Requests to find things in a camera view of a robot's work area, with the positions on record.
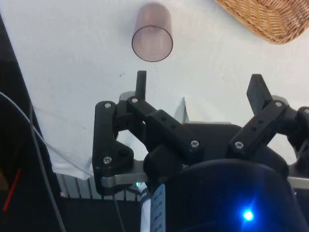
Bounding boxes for white cable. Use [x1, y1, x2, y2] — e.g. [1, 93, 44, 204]
[0, 91, 91, 176]

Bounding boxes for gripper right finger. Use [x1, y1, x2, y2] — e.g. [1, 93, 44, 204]
[228, 73, 309, 158]

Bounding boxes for red cable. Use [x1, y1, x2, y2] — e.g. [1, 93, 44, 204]
[2, 168, 22, 213]

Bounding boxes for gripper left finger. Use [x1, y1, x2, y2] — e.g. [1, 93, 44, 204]
[93, 71, 206, 196]

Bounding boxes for see-through pink cup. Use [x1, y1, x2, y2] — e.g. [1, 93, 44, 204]
[131, 2, 174, 63]

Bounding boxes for wicker basket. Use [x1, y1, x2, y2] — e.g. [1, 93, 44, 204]
[214, 0, 309, 45]

